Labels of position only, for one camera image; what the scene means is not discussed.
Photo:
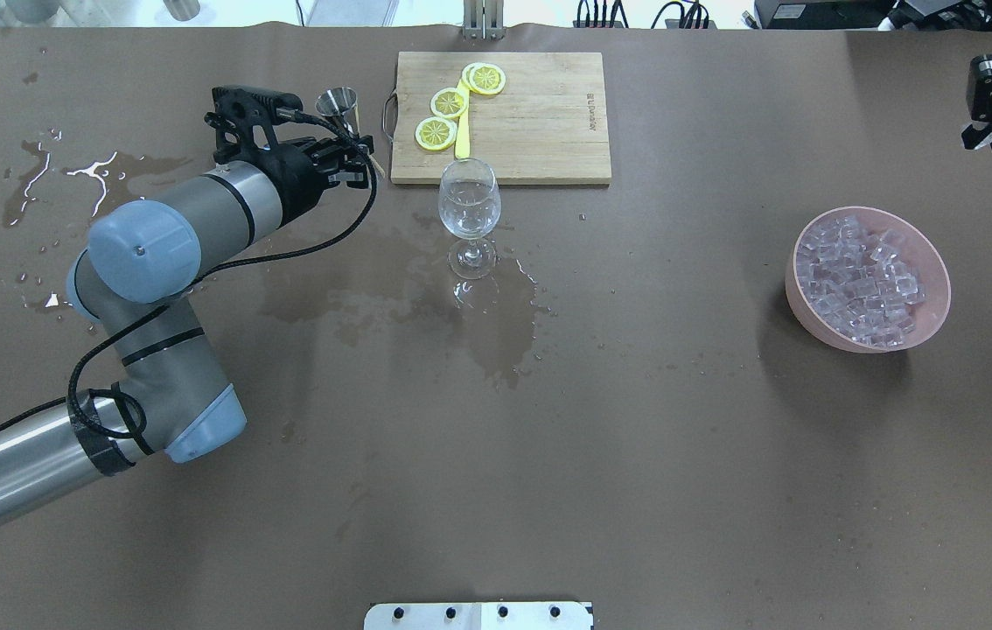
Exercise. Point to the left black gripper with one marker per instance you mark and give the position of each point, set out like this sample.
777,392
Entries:
293,178

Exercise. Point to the steel jigger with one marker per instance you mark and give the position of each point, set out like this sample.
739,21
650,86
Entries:
339,106

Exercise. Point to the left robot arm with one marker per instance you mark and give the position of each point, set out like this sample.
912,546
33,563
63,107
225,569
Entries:
154,385

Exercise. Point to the clear wine glass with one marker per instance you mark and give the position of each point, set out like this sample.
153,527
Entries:
469,206

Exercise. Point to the pile of clear ice cubes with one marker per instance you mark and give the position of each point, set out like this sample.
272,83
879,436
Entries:
855,279

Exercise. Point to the lemon slice far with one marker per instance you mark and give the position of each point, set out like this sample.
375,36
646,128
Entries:
436,133

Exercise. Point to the lemon slice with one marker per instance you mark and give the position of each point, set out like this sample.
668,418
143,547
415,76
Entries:
482,78
450,103
436,133

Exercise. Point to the yellow plastic knife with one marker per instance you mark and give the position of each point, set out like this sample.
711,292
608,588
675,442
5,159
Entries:
463,147

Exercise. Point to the lemon slice middle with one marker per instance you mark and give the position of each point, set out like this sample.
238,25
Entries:
450,103

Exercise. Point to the lemon slice near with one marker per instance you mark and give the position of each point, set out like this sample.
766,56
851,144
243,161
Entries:
482,78

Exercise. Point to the pink bowl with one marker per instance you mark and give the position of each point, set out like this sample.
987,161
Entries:
917,250

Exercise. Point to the bamboo cutting board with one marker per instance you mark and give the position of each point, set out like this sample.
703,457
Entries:
549,125

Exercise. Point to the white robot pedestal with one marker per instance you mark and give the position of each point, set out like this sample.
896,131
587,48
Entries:
481,615

